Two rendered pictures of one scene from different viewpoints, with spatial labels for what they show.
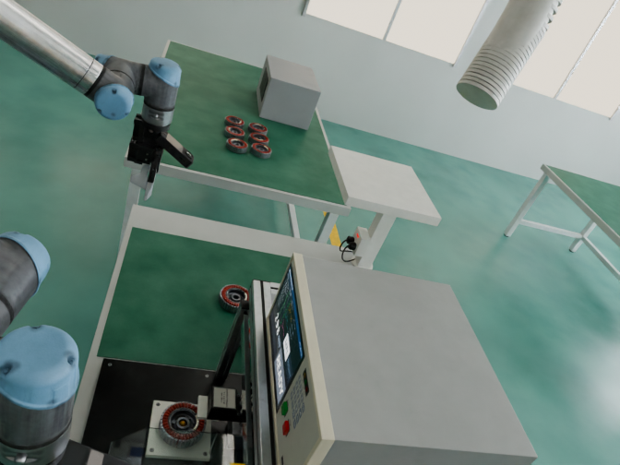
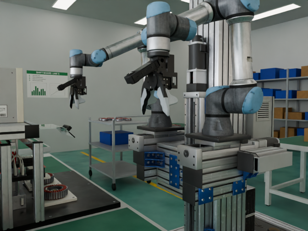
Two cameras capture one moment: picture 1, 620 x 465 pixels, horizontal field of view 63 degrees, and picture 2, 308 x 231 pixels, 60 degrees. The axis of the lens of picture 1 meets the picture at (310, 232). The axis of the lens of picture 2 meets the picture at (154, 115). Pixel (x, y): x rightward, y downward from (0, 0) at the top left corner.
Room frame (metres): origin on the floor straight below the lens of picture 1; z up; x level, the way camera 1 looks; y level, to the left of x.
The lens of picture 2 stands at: (1.98, 0.24, 1.19)
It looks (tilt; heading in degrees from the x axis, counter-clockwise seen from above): 3 degrees down; 165
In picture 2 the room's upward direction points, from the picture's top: straight up
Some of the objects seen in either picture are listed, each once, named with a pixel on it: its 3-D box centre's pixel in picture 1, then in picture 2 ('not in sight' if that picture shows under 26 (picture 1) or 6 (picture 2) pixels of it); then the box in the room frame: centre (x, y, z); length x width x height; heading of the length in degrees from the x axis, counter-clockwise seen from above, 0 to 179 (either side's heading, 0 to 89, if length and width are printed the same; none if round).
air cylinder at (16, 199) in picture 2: (239, 430); (17, 199); (0.81, -0.03, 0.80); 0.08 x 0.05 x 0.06; 20
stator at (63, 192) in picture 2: (182, 424); (54, 191); (0.76, 0.11, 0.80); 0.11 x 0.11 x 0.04
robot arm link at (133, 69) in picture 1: (118, 77); (176, 29); (1.09, 0.55, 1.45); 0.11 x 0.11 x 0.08; 26
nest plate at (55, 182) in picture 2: not in sight; (42, 183); (0.54, 0.03, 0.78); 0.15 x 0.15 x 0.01; 20
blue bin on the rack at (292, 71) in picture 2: not in sight; (292, 74); (-3.55, 5.21, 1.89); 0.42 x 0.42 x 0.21; 18
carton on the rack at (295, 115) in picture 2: not in sight; (297, 115); (-3.42, 5.27, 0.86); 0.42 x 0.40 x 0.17; 19
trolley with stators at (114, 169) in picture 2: not in sight; (118, 147); (-2.06, 0.74, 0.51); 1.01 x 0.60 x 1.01; 20
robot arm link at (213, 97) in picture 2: not in sight; (219, 100); (0.82, 0.87, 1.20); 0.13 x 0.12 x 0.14; 26
